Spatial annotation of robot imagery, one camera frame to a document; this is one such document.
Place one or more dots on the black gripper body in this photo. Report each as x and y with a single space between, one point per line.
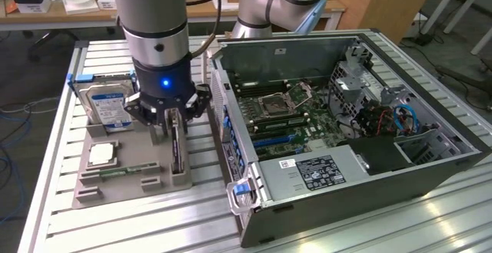
165 91

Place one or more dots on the black graphics card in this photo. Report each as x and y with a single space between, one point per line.
176 149

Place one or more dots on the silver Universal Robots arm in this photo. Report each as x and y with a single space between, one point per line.
153 19

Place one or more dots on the blue expansion slot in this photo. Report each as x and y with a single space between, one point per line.
268 141

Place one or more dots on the hard disk with blue rails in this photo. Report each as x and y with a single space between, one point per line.
104 103

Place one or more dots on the silver CPU chip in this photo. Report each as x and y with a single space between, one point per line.
101 155

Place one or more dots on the CPU socket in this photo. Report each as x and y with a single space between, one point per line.
275 106

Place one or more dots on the installed green RAM stick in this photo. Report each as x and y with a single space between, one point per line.
280 124

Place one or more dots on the metal socket cover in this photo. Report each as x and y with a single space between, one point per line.
300 91

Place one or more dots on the grey parts rack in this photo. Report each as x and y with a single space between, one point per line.
131 189

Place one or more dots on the green motherboard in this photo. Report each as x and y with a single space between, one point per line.
319 126

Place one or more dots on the black office chair base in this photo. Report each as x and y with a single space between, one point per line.
49 39

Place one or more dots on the small white labelled box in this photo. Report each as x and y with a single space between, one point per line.
107 2

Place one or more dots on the wooden desk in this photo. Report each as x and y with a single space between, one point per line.
57 18

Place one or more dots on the white square tray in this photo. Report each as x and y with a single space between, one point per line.
80 3

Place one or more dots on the grey power supply unit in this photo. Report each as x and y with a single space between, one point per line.
307 175

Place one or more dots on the white box with black lid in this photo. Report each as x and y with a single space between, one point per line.
32 3

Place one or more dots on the black open PC case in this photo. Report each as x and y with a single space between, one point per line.
345 207

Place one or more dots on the wooden cabinet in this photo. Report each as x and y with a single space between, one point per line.
384 5

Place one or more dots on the metal disk bay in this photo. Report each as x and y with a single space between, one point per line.
427 149

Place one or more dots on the black power adapter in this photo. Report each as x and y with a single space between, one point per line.
424 39

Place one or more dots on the white table frame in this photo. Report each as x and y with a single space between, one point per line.
457 5

